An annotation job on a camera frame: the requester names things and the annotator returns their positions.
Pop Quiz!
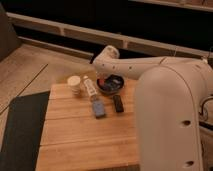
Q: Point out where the dark ceramic bowl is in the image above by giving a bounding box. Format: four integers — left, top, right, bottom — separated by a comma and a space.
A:
96, 75, 124, 94

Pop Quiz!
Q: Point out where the stack of white cups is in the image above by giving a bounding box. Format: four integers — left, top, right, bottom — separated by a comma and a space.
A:
67, 75, 81, 95

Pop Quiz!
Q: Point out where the black rectangular block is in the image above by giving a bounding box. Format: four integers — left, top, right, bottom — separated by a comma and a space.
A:
113, 95, 124, 112

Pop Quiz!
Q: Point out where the white wooden shelf rail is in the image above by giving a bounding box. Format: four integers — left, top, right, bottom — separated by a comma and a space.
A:
7, 12, 213, 57

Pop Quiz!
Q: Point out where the blue sponge block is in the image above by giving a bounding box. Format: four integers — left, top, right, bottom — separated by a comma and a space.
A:
92, 100, 105, 118

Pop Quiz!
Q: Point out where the dark floor mat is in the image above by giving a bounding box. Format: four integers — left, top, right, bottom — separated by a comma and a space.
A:
0, 91, 50, 171

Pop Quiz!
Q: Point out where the clear plastic bottle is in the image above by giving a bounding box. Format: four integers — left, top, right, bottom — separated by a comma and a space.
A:
83, 75, 98, 101

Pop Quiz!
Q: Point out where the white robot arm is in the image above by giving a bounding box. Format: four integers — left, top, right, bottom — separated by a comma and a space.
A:
93, 45, 213, 171

